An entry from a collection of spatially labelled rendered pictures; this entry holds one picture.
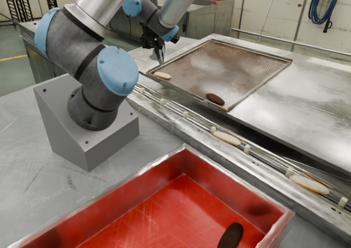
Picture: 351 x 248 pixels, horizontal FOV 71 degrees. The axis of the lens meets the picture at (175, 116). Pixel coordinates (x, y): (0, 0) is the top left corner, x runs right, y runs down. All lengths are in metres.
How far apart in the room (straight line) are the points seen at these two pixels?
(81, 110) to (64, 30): 0.22
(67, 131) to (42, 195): 0.18
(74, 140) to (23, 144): 0.29
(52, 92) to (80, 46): 0.21
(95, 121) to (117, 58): 0.21
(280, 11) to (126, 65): 4.28
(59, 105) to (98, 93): 0.17
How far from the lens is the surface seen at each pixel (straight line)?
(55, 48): 0.67
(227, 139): 0.86
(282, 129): 0.91
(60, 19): 0.68
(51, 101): 0.80
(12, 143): 1.03
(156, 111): 0.98
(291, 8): 4.73
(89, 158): 0.78
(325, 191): 0.79
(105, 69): 0.61
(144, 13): 0.98
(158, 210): 0.68
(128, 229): 0.65
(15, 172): 0.90
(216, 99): 1.00
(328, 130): 0.95
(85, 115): 0.74
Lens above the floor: 1.36
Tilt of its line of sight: 32 degrees down
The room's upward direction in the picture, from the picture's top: 1 degrees clockwise
